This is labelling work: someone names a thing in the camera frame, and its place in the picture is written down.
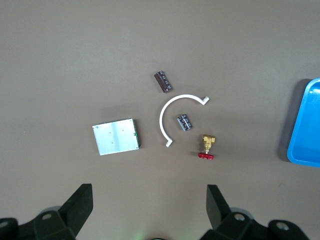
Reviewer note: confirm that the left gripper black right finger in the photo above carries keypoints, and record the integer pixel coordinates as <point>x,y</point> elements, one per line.
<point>220,217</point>

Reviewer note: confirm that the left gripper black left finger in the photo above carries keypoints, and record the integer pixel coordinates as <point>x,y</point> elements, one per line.
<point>72,215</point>

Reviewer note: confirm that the short dark capacitor bank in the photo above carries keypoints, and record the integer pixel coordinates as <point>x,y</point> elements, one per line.
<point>185,122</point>

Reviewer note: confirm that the long dark capacitor bank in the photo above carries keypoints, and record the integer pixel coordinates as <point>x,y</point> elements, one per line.
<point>163,81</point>

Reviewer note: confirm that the silver metal circuit module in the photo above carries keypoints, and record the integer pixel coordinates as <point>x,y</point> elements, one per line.
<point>115,136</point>

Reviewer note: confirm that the blue plastic tray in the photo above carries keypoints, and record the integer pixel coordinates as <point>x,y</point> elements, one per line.
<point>307,130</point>

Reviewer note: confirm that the white curved plastic bracket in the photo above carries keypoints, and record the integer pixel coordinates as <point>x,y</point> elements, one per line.
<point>161,120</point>

